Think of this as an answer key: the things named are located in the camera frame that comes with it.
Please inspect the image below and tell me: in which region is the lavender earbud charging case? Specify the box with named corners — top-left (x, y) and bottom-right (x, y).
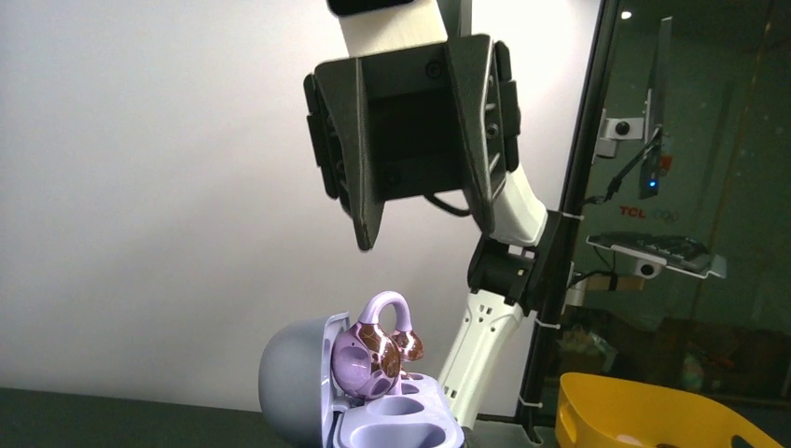
top-left (258, 313), bottom-right (465, 448)

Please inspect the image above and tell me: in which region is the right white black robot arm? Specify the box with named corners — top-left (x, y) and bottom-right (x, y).
top-left (304, 35), bottom-right (552, 427)

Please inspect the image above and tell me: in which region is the yellow plastic bin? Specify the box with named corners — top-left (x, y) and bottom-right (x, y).
top-left (555, 372), bottom-right (781, 448)

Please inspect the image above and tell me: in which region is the black vertical frame post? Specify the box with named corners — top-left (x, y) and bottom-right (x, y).
top-left (516, 0), bottom-right (620, 445)

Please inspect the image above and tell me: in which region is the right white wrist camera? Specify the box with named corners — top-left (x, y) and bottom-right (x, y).
top-left (326, 0), bottom-right (448, 57)

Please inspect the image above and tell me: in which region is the background monitor on arm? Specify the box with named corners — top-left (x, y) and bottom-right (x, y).
top-left (586, 16), bottom-right (673, 204)

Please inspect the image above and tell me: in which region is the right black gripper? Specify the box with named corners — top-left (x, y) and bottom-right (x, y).
top-left (303, 35), bottom-right (520, 251)

